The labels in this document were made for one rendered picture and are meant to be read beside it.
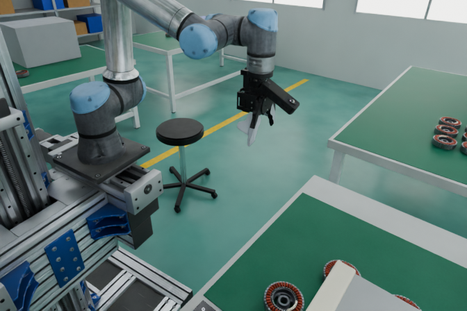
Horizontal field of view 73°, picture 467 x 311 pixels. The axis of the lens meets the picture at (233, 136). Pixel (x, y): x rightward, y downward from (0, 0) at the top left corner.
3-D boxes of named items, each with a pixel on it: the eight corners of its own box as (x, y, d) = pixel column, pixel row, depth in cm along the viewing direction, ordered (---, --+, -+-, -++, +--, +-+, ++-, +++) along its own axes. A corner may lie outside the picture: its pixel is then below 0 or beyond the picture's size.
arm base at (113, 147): (68, 155, 104) (60, 130, 100) (105, 137, 116) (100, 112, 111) (99, 170, 98) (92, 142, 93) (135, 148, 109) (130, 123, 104)
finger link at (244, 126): (234, 141, 91) (244, 111, 91) (252, 147, 88) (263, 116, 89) (230, 139, 88) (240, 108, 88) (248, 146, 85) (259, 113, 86)
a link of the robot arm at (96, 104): (67, 130, 99) (56, 90, 92) (99, 114, 110) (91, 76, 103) (97, 138, 95) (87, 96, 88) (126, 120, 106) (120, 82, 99)
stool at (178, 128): (140, 189, 251) (130, 127, 224) (185, 162, 285) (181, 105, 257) (187, 221, 222) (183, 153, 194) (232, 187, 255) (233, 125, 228)
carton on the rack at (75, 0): (58, 5, 602) (56, -6, 593) (80, 3, 631) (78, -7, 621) (69, 7, 580) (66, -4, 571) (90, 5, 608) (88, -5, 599)
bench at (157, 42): (127, 96, 418) (117, 38, 382) (221, 64, 548) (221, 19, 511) (173, 115, 370) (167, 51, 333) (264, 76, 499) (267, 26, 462)
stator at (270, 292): (255, 305, 90) (256, 296, 88) (280, 281, 97) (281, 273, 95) (285, 334, 83) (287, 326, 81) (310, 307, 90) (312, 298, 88)
